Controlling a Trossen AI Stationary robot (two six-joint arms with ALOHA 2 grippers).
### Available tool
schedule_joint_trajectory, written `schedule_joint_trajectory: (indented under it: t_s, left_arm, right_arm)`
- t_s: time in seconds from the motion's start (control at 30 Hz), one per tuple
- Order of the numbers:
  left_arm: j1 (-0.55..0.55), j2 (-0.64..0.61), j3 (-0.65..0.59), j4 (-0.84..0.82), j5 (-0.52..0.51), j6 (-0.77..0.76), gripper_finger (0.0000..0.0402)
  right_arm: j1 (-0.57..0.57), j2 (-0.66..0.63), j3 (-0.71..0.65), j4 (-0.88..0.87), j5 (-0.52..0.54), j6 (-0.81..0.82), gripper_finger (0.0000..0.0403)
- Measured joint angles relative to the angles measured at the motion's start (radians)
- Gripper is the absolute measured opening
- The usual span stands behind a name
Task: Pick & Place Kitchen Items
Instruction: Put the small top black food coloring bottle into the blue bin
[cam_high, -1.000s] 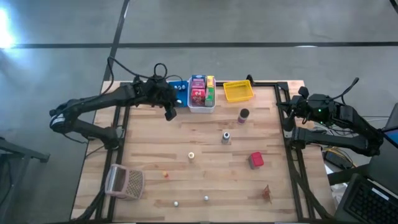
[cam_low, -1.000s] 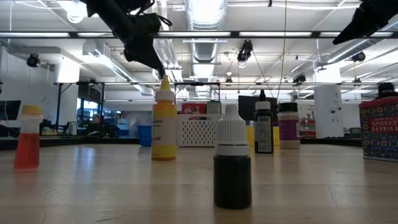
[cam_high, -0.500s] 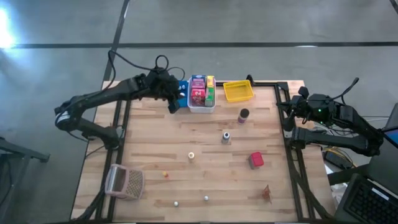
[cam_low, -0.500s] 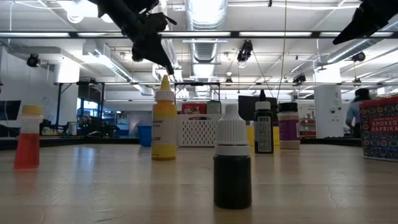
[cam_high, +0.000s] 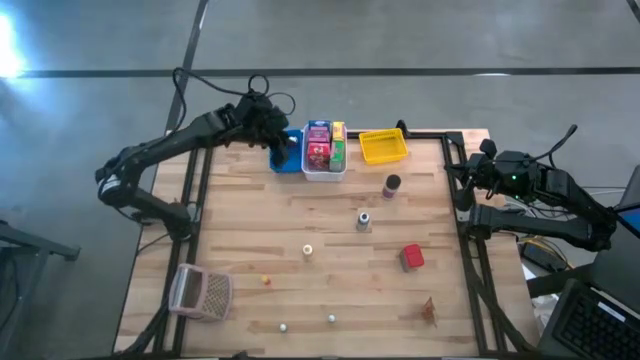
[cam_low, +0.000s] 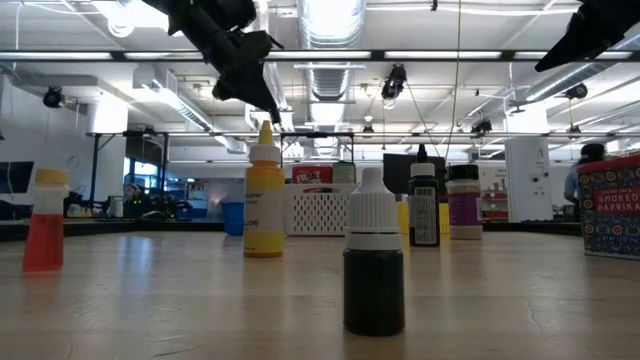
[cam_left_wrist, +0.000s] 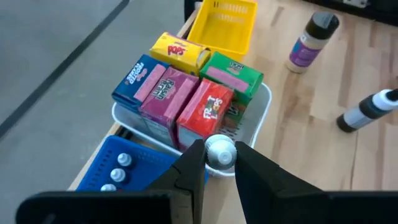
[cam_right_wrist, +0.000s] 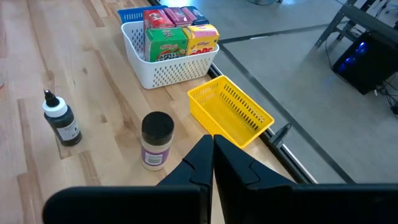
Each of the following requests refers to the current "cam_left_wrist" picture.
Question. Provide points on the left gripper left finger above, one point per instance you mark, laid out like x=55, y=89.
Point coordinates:
x=189, y=168

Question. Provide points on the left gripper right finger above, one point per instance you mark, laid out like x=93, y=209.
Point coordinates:
x=264, y=193

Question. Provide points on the dark dropper bottle red label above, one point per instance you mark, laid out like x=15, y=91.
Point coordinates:
x=220, y=152

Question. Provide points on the red Froot Loops cereal box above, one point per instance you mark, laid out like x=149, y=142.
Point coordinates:
x=205, y=109

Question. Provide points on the purple Raisin Bran cereal box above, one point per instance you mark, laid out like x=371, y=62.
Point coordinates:
x=168, y=96

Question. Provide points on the blue Frosted Flakes cereal box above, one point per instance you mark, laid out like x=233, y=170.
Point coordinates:
x=140, y=81

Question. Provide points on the green Apple Jacks cereal box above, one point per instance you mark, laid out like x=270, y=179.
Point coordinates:
x=233, y=74

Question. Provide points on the yellow Corn Pops cereal box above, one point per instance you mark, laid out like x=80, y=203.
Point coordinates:
x=177, y=51

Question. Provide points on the blue plastic basket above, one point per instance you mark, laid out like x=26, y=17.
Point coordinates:
x=146, y=161

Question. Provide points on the white plastic basket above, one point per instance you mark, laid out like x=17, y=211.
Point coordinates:
x=258, y=109

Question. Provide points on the black food colouring bottle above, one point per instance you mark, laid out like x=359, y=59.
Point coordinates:
x=363, y=112

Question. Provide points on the yellow plastic basket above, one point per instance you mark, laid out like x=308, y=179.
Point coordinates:
x=224, y=28

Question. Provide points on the spice jar black lid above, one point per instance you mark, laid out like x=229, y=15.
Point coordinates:
x=308, y=49

